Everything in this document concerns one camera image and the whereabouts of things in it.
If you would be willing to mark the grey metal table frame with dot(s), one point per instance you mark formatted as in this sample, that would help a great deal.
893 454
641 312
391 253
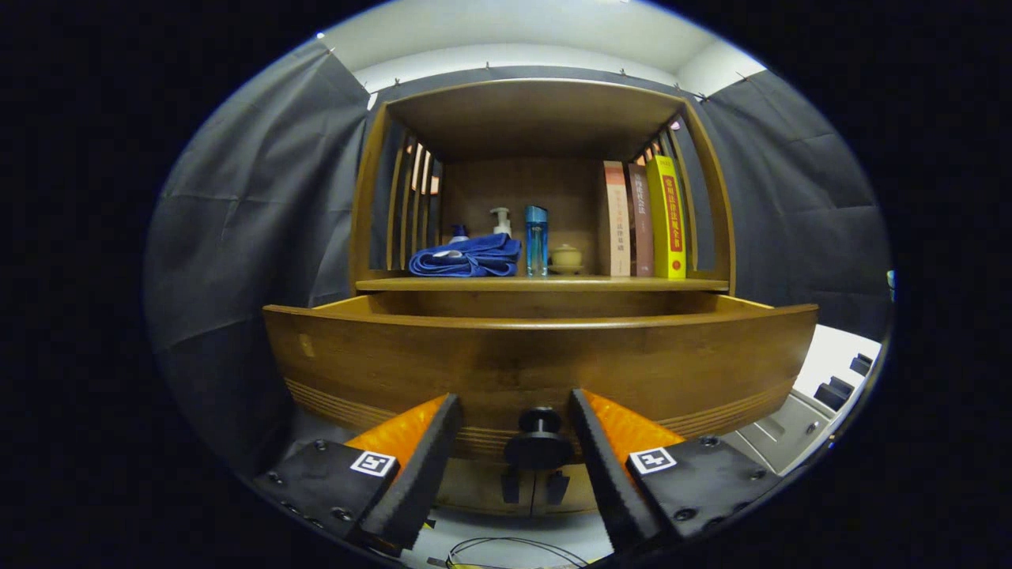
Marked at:
779 431

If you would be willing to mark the blue glass bottle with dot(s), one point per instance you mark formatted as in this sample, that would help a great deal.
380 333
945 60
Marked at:
536 241

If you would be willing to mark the wooden countertop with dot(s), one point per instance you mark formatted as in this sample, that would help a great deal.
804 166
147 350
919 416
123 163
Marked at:
553 284

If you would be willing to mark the brown book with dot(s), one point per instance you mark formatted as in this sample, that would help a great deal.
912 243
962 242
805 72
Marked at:
642 229

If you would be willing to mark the beige lidded tea cup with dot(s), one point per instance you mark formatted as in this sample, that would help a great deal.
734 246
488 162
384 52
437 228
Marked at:
566 258

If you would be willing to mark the yellow book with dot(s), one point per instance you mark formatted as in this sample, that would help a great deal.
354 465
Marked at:
668 221

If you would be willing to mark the beige book with orange band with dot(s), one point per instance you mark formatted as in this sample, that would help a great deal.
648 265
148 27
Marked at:
617 221

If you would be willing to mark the white pump bottle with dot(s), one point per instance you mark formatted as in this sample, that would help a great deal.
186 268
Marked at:
500 221

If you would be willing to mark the brown wooden cabinet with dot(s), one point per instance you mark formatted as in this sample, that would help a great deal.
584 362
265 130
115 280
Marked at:
538 118

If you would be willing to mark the brown wooden drawer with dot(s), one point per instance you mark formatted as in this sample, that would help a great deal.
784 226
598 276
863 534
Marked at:
514 363

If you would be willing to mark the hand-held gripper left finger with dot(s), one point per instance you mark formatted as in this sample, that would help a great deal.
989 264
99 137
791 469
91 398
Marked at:
427 474

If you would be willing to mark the small blue-capped lotion bottle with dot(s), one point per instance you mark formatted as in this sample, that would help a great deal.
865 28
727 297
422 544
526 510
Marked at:
459 233

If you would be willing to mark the folded blue towel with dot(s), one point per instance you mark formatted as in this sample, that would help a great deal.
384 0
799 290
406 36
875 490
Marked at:
466 257

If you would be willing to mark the wooden cabinet door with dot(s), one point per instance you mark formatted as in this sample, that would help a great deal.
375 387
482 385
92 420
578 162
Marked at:
583 494
474 490

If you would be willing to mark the black round drawer knob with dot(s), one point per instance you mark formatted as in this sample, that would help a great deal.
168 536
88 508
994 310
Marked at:
539 446

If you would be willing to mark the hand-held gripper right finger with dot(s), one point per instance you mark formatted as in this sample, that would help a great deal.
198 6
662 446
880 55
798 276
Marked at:
609 474

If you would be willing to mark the small black block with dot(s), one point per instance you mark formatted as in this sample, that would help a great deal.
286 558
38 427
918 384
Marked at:
834 393
862 364

